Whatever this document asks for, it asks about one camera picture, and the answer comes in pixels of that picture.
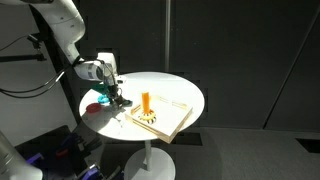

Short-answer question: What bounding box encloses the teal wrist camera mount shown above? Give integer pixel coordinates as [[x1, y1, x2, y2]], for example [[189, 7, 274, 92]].
[[91, 82, 112, 96]]

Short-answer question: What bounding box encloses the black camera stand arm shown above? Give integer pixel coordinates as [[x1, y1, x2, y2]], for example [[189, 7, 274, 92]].
[[0, 33, 48, 64]]

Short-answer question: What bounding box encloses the grey vertical pole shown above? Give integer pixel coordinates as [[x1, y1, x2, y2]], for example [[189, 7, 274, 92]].
[[164, 0, 172, 73]]

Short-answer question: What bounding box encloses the orange ring holder checkered base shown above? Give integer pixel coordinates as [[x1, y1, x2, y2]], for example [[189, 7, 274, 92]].
[[137, 91, 157, 125]]

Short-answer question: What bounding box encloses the orange clamp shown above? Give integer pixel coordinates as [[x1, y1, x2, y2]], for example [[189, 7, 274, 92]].
[[54, 148, 70, 158]]

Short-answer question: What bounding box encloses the white table pedestal base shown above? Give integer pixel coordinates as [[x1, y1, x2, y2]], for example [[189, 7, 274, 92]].
[[123, 139, 176, 180]]

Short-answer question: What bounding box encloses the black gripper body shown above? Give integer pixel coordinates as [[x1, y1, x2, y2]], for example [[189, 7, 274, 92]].
[[105, 75, 122, 98]]

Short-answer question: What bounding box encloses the purple clamp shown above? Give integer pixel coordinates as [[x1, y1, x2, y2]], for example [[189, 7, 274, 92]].
[[81, 165, 102, 180], [59, 134, 77, 150]]

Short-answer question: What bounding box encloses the grey robot base cylinder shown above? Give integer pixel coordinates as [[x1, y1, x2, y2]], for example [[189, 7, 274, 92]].
[[0, 130, 44, 180]]

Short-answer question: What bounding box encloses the light wooden tray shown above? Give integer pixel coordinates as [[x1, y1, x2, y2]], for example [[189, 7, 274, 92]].
[[124, 94, 195, 145]]

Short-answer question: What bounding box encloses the black perforated breadboard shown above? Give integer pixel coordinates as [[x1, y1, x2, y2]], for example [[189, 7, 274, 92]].
[[33, 146, 88, 180]]

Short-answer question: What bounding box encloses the black hanging cable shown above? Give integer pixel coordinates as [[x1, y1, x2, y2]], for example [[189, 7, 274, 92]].
[[0, 64, 79, 99]]

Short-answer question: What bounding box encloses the red toy ring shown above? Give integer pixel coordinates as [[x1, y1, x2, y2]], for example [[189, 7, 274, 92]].
[[85, 102, 104, 115]]

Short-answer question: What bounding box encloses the blue toy ring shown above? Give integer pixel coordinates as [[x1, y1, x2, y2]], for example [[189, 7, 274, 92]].
[[97, 94, 111, 105]]

